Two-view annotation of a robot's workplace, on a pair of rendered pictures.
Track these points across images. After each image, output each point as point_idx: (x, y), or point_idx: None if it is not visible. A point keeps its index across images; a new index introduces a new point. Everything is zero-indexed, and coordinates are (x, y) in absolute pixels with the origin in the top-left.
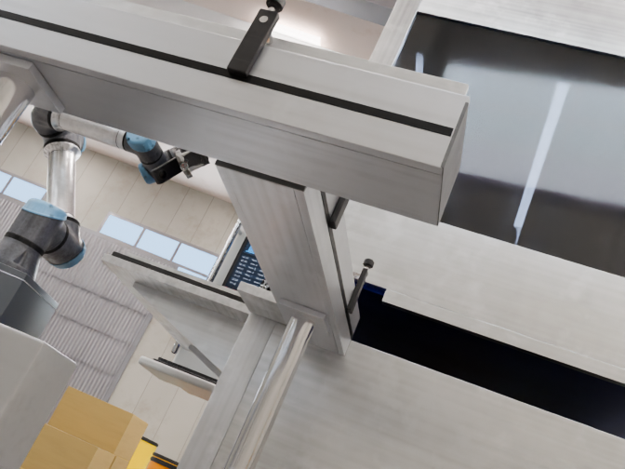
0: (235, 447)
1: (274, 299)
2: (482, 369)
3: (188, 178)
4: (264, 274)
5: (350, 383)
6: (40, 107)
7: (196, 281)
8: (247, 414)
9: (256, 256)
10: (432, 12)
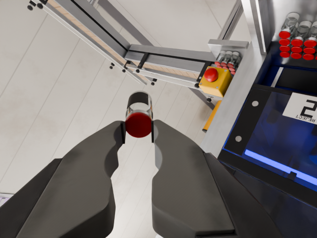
0: (234, 4)
1: (202, 51)
2: None
3: (236, 183)
4: (180, 49)
5: None
6: (95, 8)
7: (250, 6)
8: (229, 14)
9: (168, 47)
10: None
